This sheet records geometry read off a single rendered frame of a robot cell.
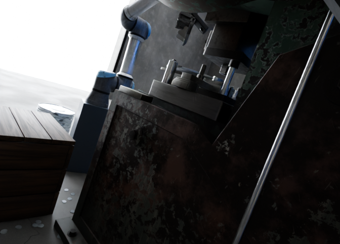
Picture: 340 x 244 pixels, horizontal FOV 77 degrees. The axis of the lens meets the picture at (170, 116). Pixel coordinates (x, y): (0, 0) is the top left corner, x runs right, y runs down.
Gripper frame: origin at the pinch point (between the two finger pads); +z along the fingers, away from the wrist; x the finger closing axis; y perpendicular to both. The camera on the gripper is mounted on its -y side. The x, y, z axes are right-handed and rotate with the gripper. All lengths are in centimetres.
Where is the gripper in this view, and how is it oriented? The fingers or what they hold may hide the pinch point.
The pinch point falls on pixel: (184, 43)
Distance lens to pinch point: 112.4
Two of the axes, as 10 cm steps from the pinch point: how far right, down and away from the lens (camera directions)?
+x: 1.9, -1.8, -9.6
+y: -9.4, -3.3, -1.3
